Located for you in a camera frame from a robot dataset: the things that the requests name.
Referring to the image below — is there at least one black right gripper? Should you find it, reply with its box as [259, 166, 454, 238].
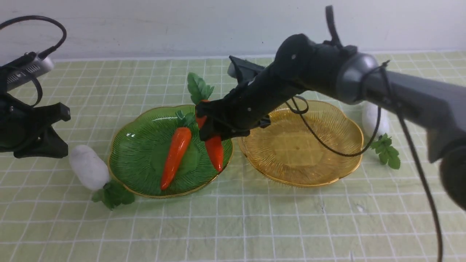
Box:
[195, 71, 303, 141]

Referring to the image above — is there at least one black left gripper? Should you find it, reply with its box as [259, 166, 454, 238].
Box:
[1, 93, 71, 159]

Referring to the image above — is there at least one orange toy carrot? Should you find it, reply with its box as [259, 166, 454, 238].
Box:
[160, 111, 194, 191]
[186, 72, 224, 171]

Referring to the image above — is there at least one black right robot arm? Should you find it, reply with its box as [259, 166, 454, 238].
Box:
[196, 34, 466, 209]

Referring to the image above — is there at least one left white toy radish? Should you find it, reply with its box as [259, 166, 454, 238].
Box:
[69, 145, 135, 210]

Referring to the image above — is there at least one white toy radish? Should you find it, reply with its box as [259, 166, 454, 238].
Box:
[69, 145, 135, 210]
[362, 102, 401, 170]

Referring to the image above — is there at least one green ribbed glass plate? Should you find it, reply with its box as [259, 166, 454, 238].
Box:
[108, 104, 220, 199]

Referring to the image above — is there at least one amber ribbed glass plate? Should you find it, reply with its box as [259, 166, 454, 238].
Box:
[238, 100, 364, 187]

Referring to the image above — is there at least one right white toy radish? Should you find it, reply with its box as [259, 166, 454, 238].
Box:
[362, 102, 401, 170]

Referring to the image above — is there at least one green checkered tablecloth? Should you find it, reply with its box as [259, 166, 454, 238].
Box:
[0, 51, 466, 262]

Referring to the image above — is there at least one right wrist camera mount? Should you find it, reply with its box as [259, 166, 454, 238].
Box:
[227, 55, 265, 84]

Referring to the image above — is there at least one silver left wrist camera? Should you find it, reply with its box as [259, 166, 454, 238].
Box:
[1, 52, 54, 91]

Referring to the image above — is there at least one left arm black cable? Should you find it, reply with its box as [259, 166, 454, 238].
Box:
[0, 15, 67, 108]

